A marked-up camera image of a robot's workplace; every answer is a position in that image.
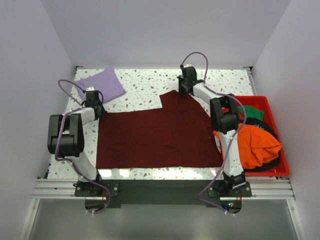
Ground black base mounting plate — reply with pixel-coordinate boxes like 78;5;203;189
73;179;252;210

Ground green t shirt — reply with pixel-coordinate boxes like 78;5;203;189
238;105;264;121

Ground red plastic bin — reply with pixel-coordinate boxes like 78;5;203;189
227;95;291;176

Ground maroon t shirt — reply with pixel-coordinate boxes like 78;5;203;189
96;90;222;169

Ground folded lilac t shirt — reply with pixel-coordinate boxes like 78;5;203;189
75;67;126;104

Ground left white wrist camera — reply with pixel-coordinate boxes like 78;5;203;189
85;86;95;92

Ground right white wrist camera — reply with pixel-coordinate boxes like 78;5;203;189
179;64;193;69

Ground black t shirt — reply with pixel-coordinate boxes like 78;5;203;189
244;117;281;173

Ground orange t shirt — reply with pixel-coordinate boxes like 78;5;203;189
212;123;284;171

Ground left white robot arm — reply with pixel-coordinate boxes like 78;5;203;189
47;87;111;198

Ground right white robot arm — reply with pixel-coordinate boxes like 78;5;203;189
177;65;246;197

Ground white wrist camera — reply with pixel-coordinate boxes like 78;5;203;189
179;64;193;69
85;86;95;92

